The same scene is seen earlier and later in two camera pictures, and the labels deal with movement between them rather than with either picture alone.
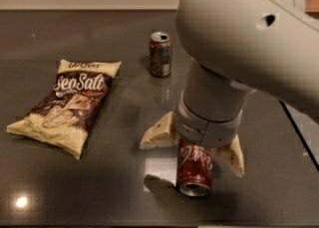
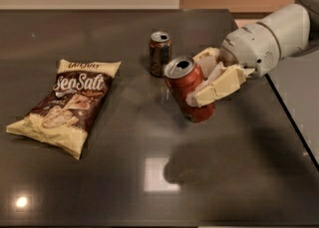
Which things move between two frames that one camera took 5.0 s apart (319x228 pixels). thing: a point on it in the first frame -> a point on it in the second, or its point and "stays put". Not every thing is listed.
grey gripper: x=206 y=131 -> x=253 y=49
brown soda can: x=160 y=46 stays put
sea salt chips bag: x=63 y=114 stays put
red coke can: x=194 y=168 -> x=181 y=76
